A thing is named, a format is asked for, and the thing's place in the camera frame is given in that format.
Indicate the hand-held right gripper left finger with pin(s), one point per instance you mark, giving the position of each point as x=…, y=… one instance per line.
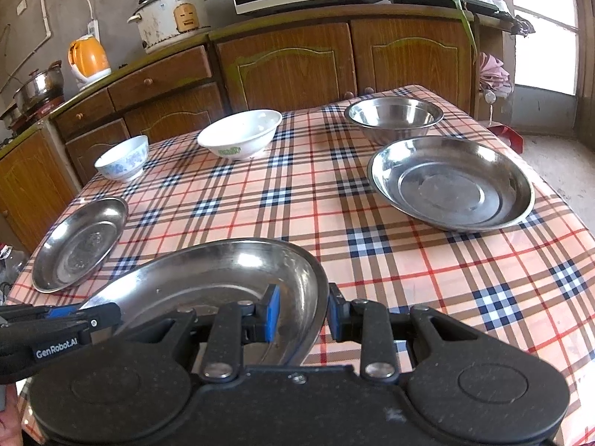
x=272, y=316

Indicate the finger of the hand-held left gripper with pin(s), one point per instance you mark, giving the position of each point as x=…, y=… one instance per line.
x=107, y=317

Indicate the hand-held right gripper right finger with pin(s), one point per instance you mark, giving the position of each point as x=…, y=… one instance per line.
x=335, y=320

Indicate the small blue patterned bowl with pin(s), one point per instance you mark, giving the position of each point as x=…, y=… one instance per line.
x=122, y=158

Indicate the large steel plate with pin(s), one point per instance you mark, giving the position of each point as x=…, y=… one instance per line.
x=446, y=186

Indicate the large white ceramic bowl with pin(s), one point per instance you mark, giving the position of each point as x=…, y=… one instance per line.
x=237, y=134

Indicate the steel bowl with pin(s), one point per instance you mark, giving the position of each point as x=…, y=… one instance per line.
x=395, y=116

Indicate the person's left hand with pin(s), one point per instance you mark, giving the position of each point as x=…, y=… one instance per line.
x=9, y=427

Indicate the small steel plate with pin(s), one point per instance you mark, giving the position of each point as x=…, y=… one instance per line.
x=79, y=246

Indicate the plastic oil bottle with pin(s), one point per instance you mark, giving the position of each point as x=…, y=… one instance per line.
x=11, y=265

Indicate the plaid tablecloth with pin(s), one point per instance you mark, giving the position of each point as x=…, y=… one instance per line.
x=297, y=195

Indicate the small wooden cabinet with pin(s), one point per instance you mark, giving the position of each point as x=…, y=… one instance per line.
x=28, y=181

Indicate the red induction cooker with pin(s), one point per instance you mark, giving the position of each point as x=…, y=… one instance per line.
x=42, y=110

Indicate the steel cooking pot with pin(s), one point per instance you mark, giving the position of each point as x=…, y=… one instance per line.
x=39, y=86

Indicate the red bag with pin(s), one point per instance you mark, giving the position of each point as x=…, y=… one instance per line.
x=511, y=137

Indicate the long wooden cabinet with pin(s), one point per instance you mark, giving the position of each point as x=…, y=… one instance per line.
x=279, y=60

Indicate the orange electric kettle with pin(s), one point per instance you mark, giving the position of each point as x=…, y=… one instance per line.
x=88, y=58

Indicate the pink cloth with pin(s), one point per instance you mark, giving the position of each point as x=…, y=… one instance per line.
x=492, y=72

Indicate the grey glazed door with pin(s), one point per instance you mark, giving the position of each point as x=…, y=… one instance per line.
x=544, y=111

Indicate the white rice cooker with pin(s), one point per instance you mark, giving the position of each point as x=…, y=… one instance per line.
x=167, y=18

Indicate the brown side cupboard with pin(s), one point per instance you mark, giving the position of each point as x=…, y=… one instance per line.
x=488, y=32

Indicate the green leaf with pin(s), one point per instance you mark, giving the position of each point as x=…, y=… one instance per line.
x=465, y=9

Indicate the dark cloth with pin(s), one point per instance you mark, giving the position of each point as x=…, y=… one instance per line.
x=513, y=25

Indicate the white wall power strip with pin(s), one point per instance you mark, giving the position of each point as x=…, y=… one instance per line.
x=94, y=30

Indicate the white wall pipe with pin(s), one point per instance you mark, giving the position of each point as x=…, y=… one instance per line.
x=45, y=9

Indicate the white wall socket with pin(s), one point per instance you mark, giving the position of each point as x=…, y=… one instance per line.
x=21, y=7

